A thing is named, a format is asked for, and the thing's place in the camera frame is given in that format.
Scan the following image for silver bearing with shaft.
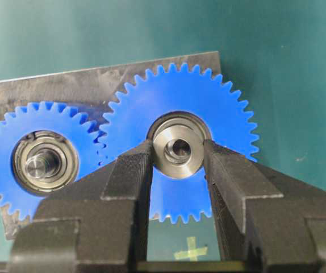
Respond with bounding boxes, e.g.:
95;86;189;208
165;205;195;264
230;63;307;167
12;131;78;196

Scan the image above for large blue plastic gear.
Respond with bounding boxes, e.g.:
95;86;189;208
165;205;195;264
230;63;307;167
99;64;258;223

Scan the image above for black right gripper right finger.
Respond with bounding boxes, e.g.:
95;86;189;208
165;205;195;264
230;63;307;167
203;140;326;272

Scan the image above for yellow-green tape cross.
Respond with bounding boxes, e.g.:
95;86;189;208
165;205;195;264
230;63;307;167
174;237;208;262

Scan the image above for grey metal base plate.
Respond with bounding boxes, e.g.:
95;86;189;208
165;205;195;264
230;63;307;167
0;51;223;241

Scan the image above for small blue plastic gear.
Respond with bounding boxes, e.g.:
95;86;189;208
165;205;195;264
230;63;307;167
0;101;103;221

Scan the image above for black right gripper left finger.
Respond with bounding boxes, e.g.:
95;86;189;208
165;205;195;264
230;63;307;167
8;140;153;272

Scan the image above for teal table mat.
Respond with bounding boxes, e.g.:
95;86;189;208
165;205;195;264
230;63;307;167
0;1;326;272

